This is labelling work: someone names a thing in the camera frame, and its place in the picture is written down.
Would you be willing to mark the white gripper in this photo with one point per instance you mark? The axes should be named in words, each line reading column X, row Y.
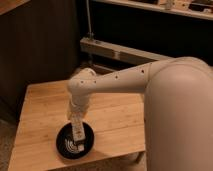
column 78, row 105

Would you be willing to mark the white plastic bottle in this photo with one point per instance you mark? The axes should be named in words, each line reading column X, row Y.
column 78, row 131

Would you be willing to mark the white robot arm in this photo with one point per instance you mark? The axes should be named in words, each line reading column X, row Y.
column 178, row 108

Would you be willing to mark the wooden table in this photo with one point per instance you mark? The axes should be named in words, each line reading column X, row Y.
column 116, row 119

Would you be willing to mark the grey metal beam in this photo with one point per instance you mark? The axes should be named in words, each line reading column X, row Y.
column 118, row 52

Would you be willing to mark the metal vertical pole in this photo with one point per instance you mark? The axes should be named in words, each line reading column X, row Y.
column 90, row 31

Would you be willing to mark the wooden shelf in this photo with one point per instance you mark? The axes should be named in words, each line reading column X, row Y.
column 157, row 8

